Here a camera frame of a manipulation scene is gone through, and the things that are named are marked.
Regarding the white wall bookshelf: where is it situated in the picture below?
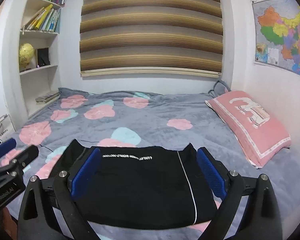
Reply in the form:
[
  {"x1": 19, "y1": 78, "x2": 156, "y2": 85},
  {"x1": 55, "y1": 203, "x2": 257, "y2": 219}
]
[{"x1": 13, "y1": 0, "x2": 65, "y2": 122}]

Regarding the grey pillow behind pink pillow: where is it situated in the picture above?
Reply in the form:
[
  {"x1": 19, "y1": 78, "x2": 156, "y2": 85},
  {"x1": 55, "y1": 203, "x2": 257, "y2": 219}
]
[{"x1": 208, "y1": 79, "x2": 231, "y2": 98}]

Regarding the stack of books on bed edge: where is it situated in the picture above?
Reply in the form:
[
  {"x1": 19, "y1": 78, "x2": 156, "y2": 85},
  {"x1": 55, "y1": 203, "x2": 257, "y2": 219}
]
[{"x1": 35, "y1": 91, "x2": 60, "y2": 104}]

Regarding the white paper bag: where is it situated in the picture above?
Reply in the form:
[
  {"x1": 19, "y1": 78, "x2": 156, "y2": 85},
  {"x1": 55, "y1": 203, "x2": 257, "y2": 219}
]
[{"x1": 0, "y1": 114, "x2": 15, "y2": 144}]

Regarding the pink pillow with elephant print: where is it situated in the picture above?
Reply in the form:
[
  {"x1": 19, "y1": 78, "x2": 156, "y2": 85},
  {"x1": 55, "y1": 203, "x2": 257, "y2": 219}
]
[{"x1": 205, "y1": 90, "x2": 292, "y2": 168}]

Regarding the black picture frame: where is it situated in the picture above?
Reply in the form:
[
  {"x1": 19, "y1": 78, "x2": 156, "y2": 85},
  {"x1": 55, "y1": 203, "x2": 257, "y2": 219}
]
[{"x1": 36, "y1": 47, "x2": 50, "y2": 68}]

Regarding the black jacket with reflective stripe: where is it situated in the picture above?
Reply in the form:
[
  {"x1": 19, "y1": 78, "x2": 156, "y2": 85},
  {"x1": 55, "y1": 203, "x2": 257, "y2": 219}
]
[{"x1": 75, "y1": 144, "x2": 217, "y2": 230}]

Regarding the middle row of books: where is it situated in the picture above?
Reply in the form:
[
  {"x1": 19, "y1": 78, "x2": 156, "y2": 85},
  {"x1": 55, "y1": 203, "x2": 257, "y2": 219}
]
[{"x1": 21, "y1": 5, "x2": 61, "y2": 32}]

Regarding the yellow globe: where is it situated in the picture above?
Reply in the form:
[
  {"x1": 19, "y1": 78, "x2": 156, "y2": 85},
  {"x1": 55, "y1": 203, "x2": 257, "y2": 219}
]
[{"x1": 19, "y1": 43, "x2": 36, "y2": 72}]

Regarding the brown striped window blind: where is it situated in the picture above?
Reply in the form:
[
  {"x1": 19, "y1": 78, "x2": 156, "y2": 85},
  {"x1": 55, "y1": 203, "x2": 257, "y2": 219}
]
[{"x1": 79, "y1": 0, "x2": 223, "y2": 77}]

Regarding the colourful wall map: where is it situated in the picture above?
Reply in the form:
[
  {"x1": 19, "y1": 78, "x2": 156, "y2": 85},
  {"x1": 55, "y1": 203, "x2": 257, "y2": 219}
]
[{"x1": 252, "y1": 0, "x2": 300, "y2": 75}]

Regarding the grey floral bed sheet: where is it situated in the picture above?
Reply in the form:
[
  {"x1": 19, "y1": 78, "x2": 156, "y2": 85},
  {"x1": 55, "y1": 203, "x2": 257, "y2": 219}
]
[{"x1": 0, "y1": 88, "x2": 300, "y2": 238}]

